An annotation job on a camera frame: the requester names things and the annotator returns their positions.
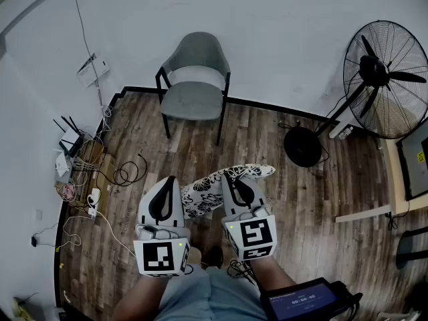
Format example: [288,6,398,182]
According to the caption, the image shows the tangle of cables and adapters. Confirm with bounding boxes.
[78,140,116,214]

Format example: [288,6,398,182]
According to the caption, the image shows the black standing fan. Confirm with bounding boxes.
[283,19,428,169]

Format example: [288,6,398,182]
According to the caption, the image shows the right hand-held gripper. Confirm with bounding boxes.
[221,171,278,262]

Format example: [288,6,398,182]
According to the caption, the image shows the small white network box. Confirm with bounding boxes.
[54,152,72,179]

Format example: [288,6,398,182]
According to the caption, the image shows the floral black white cushion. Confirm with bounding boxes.
[180,164,277,219]

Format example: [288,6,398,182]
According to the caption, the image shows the grey upholstered chair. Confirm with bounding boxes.
[154,31,231,146]

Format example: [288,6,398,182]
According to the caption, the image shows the black tablet screen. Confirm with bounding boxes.
[259,277,346,321]

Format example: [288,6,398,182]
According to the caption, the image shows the black tablet mount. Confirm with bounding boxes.
[330,280,364,321]

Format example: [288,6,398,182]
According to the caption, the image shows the thin grey wall cable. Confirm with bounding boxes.
[71,0,105,114]

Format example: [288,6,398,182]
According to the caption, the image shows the coiled black cable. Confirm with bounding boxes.
[111,150,148,187]

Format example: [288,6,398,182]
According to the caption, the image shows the person's right forearm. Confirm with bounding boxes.
[249,257,299,294]

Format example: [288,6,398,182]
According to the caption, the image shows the long white cable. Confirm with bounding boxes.
[62,209,138,257]

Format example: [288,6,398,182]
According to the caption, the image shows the black monitor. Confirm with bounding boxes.
[395,118,428,202]

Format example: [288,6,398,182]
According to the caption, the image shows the beige wooden desk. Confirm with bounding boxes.
[335,118,428,223]

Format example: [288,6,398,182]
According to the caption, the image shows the person's left forearm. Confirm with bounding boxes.
[112,272,175,321]

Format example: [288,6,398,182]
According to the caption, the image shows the black cable bundle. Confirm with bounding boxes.
[227,259,257,284]

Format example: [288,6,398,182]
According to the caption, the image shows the pink small object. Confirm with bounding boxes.
[61,183,77,201]

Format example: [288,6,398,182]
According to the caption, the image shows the white power strip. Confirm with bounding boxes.
[86,187,102,219]

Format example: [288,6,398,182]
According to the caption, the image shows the light blue shorts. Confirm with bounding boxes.
[156,265,269,321]

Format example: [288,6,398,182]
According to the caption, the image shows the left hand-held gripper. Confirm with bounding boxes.
[133,176,192,278]

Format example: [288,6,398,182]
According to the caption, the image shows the person's black shoe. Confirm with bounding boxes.
[206,245,225,269]

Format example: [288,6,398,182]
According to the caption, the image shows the person's left leg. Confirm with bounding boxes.
[188,248,204,268]

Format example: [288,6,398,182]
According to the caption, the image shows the router with black antennas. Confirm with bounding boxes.
[52,115,85,159]

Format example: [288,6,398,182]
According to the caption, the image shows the white wooden board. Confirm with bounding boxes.
[328,118,352,139]

